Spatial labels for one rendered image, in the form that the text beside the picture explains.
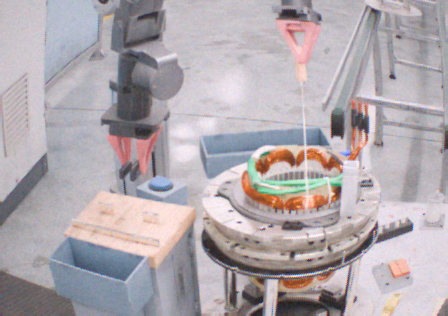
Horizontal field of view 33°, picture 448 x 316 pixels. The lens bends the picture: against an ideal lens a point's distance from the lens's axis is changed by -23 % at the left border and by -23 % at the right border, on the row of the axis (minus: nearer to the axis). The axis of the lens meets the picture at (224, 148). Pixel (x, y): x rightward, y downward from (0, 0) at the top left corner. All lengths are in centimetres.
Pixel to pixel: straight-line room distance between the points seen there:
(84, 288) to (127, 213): 24
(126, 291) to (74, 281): 11
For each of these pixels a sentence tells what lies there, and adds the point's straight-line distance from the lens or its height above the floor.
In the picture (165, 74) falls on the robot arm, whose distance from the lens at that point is 132.
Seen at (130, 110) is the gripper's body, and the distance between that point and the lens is 140.
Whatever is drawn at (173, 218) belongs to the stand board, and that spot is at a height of 106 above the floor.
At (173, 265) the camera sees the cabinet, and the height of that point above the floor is 99.
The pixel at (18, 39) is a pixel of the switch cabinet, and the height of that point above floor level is 86.
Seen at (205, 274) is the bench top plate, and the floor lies 78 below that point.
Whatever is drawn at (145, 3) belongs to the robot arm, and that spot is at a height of 148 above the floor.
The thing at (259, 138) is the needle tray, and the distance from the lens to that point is 190.
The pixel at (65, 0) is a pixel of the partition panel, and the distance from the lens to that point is 548.
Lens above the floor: 178
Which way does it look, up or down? 23 degrees down
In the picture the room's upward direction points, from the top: 2 degrees counter-clockwise
